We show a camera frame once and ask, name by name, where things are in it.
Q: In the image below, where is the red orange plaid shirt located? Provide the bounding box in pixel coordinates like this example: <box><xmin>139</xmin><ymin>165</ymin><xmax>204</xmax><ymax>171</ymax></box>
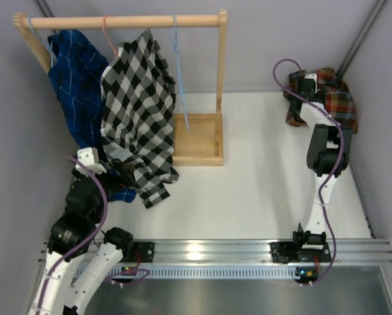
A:
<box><xmin>286</xmin><ymin>67</ymin><xmax>358</xmax><ymax>134</ymax></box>

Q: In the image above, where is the wooden clothes rack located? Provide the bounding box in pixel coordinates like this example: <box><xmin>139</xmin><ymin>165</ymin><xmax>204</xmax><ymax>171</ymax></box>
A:
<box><xmin>12</xmin><ymin>10</ymin><xmax>227</xmax><ymax>166</ymax></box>

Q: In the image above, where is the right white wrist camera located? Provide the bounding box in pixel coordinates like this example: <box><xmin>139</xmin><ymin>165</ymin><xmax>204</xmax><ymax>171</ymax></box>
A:
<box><xmin>299</xmin><ymin>73</ymin><xmax>318</xmax><ymax>96</ymax></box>

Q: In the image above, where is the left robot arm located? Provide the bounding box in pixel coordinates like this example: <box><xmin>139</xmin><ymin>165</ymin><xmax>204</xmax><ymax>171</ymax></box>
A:
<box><xmin>28</xmin><ymin>159</ymin><xmax>135</xmax><ymax>314</ymax></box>

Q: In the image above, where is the light blue left hanger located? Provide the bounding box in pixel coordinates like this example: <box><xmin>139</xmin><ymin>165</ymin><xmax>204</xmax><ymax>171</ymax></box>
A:
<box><xmin>28</xmin><ymin>15</ymin><xmax>56</xmax><ymax>68</ymax></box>

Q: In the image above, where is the black white checkered shirt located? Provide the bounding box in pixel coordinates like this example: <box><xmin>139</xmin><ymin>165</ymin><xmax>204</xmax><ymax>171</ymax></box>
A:
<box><xmin>100</xmin><ymin>30</ymin><xmax>179</xmax><ymax>209</ymax></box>

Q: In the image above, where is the light blue empty hanger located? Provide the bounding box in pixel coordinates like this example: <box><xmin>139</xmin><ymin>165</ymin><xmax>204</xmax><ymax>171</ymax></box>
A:
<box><xmin>169</xmin><ymin>14</ymin><xmax>190</xmax><ymax>132</ymax></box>

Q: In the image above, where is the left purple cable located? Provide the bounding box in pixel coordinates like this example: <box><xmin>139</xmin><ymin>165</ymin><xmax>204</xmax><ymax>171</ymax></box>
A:
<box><xmin>34</xmin><ymin>156</ymin><xmax>151</xmax><ymax>312</ymax></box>

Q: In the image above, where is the perforated cable duct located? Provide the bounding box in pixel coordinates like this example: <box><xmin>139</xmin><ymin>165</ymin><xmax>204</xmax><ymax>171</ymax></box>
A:
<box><xmin>77</xmin><ymin>265</ymin><xmax>301</xmax><ymax>280</ymax></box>

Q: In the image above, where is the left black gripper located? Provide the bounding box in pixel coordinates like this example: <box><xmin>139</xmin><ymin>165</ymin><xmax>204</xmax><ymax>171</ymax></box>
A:
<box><xmin>74</xmin><ymin>157</ymin><xmax>135</xmax><ymax>223</ymax></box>

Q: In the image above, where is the pink hanger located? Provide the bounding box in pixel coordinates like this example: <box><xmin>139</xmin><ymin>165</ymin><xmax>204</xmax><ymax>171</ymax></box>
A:
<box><xmin>102</xmin><ymin>14</ymin><xmax>118</xmax><ymax>58</ymax></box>

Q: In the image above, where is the blue plaid shirt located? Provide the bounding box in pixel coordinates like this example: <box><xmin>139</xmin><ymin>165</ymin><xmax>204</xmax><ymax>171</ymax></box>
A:
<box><xmin>47</xmin><ymin>29</ymin><xmax>137</xmax><ymax>203</ymax></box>

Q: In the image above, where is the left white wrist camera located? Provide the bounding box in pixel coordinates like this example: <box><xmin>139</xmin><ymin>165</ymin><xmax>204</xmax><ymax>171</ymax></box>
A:
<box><xmin>77</xmin><ymin>147</ymin><xmax>107</xmax><ymax>175</ymax></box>

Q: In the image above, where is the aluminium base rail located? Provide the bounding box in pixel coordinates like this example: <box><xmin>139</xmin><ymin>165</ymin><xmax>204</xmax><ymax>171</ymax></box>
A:
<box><xmin>37</xmin><ymin>238</ymin><xmax>392</xmax><ymax>264</ymax></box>

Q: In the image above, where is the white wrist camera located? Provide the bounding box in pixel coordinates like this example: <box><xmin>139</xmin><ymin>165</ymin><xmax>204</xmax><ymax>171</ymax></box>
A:
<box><xmin>77</xmin><ymin>147</ymin><xmax>107</xmax><ymax>175</ymax></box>
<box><xmin>299</xmin><ymin>73</ymin><xmax>318</xmax><ymax>96</ymax></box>

